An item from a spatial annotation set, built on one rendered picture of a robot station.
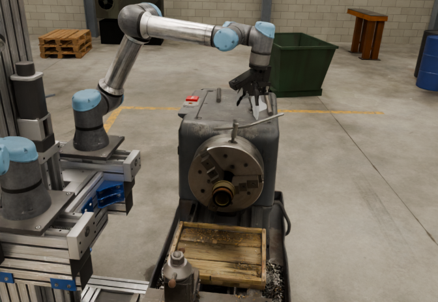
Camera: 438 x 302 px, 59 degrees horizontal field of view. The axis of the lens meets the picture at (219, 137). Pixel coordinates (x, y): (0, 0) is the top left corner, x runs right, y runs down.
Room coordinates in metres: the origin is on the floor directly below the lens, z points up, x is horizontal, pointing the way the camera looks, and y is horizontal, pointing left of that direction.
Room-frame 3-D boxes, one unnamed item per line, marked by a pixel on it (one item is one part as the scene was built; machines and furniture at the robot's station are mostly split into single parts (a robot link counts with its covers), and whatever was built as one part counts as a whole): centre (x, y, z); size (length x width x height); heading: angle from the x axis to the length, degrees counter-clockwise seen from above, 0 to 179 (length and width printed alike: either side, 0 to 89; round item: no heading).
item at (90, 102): (1.55, 0.56, 1.33); 0.13 x 0.12 x 0.14; 163
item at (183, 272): (0.83, 0.10, 1.13); 0.08 x 0.08 x 0.03
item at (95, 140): (1.54, 0.56, 1.21); 0.15 x 0.15 x 0.10
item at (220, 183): (1.30, -0.02, 1.08); 0.09 x 0.09 x 0.09; 84
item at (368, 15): (9.86, -3.48, 0.50); 1.61 x 0.44 x 1.00; 2
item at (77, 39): (8.87, 3.50, 0.22); 1.25 x 0.86 x 0.44; 4
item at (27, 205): (1.05, 0.62, 1.21); 0.15 x 0.15 x 0.10
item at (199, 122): (1.85, -0.06, 1.06); 0.59 x 0.48 x 0.39; 174
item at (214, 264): (1.19, -0.01, 0.89); 0.36 x 0.30 x 0.04; 84
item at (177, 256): (0.83, 0.10, 1.17); 0.04 x 0.04 x 0.03
